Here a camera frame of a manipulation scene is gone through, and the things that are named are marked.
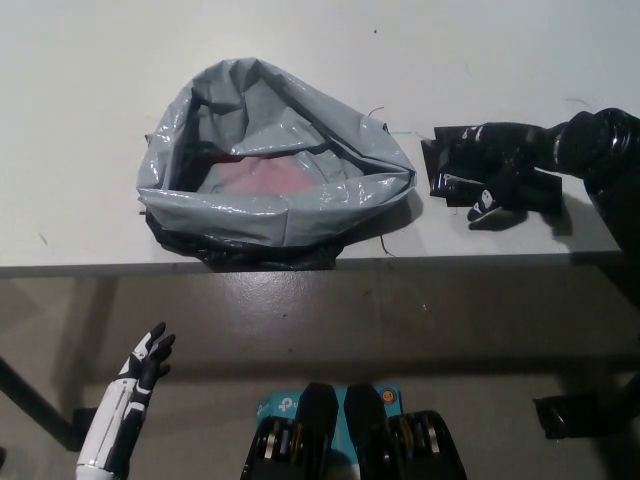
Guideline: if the grey plastic bag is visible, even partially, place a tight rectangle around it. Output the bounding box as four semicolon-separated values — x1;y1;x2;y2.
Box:
135;57;418;274

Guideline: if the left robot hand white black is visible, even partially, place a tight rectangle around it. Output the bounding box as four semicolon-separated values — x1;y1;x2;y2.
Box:
74;322;177;474

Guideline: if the teal router box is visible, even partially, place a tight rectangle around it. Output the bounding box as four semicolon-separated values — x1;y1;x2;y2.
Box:
256;383;404;480

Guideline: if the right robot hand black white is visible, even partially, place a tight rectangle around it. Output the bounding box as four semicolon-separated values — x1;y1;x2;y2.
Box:
449;121;559;231

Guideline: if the pink item inside bag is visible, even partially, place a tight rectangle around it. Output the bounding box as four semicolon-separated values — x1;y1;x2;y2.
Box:
202;157;321;195

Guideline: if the black table leg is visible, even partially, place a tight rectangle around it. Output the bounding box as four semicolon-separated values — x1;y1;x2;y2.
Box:
0;352;81;454
597;369;640;421

